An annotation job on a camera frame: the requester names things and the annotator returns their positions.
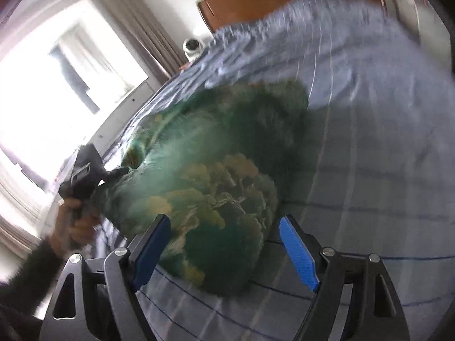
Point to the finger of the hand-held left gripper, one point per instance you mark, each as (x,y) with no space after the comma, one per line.
(115,174)

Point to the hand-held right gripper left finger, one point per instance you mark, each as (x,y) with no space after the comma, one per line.
(151,252)

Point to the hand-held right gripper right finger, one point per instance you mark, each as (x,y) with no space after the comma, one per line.
(298,252)

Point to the green patterned jacket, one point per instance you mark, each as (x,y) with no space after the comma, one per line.
(213,184)

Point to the person's left forearm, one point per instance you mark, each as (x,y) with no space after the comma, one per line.
(32,266)

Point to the person's left hand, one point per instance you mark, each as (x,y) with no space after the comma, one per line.
(81,229)

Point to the white low cabinet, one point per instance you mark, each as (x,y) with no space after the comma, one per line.
(124,113)

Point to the white sheer curtain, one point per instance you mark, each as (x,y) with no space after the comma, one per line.
(92,64)

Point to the wooden nightstand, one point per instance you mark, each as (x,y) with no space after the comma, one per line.
(185,66)

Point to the beige curtain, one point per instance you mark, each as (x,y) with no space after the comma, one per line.
(142,32)

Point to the blue checked duvet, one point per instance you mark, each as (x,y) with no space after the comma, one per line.
(355,113)

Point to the white round fan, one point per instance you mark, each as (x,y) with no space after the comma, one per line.
(193,46)

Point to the person's dark clothing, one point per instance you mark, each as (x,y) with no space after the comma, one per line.
(17,326)

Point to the wooden headboard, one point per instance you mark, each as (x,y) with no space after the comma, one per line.
(266,0)

